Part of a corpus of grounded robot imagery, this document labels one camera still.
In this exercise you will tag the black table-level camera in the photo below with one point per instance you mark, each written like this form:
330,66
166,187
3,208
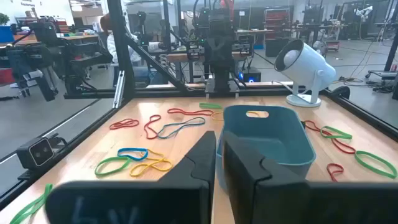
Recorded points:
40,152

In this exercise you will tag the wooden workbench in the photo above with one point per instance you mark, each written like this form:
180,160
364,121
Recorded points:
77,36
180,57

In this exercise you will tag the red tool shelf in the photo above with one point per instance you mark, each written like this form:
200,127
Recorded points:
276,18

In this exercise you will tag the teal plastic bin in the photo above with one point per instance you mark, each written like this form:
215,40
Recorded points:
280,137

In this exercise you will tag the green rubber band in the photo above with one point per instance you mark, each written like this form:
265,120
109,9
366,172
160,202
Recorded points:
350,136
211,106
356,156
35,203
96,169

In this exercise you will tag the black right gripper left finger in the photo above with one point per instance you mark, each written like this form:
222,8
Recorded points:
140,202

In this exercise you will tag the silver metal bracket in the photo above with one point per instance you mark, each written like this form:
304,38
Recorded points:
119,90

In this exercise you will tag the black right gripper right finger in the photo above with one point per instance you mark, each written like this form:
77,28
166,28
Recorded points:
280,202

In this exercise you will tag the green potted plant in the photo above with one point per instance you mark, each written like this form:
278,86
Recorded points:
3,18

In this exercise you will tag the white fan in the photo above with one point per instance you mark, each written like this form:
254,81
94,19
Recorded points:
319,47

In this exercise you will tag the black computer with blue light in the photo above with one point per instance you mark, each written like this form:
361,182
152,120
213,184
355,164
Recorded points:
253,74

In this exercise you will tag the red box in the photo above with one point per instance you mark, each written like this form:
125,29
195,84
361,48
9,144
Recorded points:
6,76

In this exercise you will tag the long teal rubber band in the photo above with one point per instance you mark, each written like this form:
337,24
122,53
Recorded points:
203,121

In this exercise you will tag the black cabinet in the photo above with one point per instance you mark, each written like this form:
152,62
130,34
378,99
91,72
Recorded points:
276,46

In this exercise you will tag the blue box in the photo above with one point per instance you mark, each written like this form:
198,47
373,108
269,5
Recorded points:
6,34

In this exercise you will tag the blue rubber band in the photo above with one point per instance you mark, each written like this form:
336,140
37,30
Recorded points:
132,149

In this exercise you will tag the person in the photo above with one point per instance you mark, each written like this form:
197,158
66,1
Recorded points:
104,23

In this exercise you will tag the red rubber band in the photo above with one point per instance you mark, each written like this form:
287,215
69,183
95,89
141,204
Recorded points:
169,111
348,150
137,123
145,128
328,168

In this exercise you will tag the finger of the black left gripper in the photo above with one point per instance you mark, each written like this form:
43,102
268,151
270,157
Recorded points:
226,48
217,48

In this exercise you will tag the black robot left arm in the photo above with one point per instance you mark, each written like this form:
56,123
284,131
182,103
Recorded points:
222,77

